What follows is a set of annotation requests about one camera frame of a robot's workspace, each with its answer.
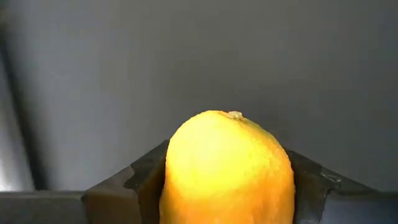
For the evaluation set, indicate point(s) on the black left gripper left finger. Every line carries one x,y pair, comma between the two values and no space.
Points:
124,202

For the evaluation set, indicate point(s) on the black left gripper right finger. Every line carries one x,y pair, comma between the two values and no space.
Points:
326,205

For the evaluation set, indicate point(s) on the yellow lemon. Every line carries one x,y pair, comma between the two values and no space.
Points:
227,171

